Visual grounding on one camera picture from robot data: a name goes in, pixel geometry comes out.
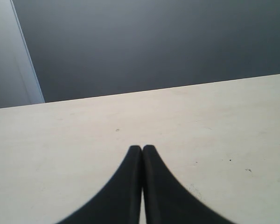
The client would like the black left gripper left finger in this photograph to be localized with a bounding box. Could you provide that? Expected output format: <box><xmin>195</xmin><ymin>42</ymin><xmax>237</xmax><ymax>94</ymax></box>
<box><xmin>60</xmin><ymin>146</ymin><xmax>143</xmax><ymax>224</ymax></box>

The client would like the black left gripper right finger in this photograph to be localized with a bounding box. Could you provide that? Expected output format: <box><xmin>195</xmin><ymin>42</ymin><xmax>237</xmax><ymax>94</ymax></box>
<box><xmin>142</xmin><ymin>145</ymin><xmax>231</xmax><ymax>224</ymax></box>

